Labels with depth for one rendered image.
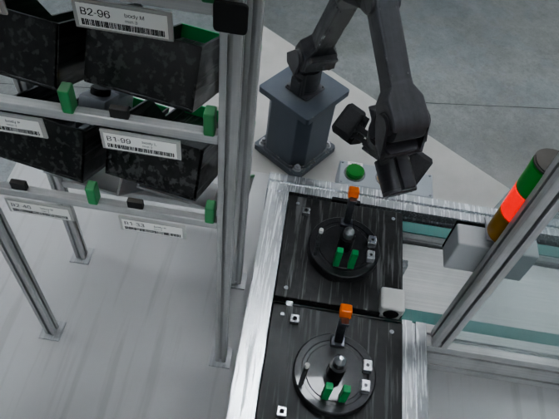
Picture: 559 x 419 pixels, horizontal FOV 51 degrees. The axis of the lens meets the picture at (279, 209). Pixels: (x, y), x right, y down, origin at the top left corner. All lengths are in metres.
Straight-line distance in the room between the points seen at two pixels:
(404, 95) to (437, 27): 2.63
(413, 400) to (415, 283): 0.26
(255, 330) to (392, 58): 0.52
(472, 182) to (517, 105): 1.72
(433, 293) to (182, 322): 0.50
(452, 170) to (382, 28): 0.67
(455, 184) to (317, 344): 0.63
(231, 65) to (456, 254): 0.50
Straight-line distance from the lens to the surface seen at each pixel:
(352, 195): 1.11
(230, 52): 0.54
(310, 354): 1.02
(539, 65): 3.53
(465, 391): 1.21
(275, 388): 1.01
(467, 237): 0.90
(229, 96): 0.58
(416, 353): 1.10
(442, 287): 1.23
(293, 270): 1.11
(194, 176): 0.76
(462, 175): 1.51
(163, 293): 1.21
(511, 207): 0.83
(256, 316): 1.08
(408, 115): 0.89
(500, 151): 2.92
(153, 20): 0.54
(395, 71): 0.91
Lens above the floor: 1.92
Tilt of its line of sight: 53 degrees down
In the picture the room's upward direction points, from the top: 9 degrees clockwise
